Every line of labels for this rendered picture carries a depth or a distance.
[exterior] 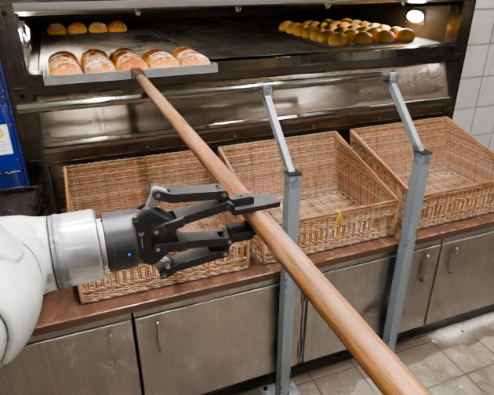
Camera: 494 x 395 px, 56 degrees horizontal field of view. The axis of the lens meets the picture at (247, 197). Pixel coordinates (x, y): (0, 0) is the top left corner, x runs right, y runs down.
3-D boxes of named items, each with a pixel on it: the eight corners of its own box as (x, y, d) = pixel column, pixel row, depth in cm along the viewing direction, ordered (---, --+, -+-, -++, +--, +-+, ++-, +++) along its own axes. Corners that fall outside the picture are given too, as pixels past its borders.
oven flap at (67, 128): (45, 149, 166) (34, 91, 163) (445, 101, 223) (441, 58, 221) (44, 149, 162) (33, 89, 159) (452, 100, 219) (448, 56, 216)
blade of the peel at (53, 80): (218, 72, 158) (217, 63, 157) (44, 85, 141) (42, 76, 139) (190, 54, 188) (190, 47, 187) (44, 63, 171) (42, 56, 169)
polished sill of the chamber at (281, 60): (30, 82, 161) (28, 71, 159) (444, 51, 219) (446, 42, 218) (30, 86, 156) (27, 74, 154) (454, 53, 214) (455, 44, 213)
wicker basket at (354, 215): (216, 206, 200) (214, 145, 187) (331, 186, 218) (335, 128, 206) (261, 267, 159) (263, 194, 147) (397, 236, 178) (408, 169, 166)
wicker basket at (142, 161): (73, 230, 181) (59, 164, 169) (212, 207, 199) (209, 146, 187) (78, 307, 141) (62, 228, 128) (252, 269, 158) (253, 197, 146)
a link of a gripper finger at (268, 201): (225, 205, 64) (225, 201, 64) (271, 197, 67) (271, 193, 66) (233, 215, 62) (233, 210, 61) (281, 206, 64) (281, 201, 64)
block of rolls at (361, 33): (276, 30, 257) (276, 19, 255) (350, 27, 273) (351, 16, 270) (332, 47, 207) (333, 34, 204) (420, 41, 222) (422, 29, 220)
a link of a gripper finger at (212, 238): (154, 244, 59) (153, 254, 59) (236, 240, 63) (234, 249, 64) (147, 230, 62) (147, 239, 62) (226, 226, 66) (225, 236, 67)
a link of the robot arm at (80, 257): (59, 263, 62) (105, 254, 64) (62, 305, 54) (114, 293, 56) (46, 202, 58) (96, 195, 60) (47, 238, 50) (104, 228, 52)
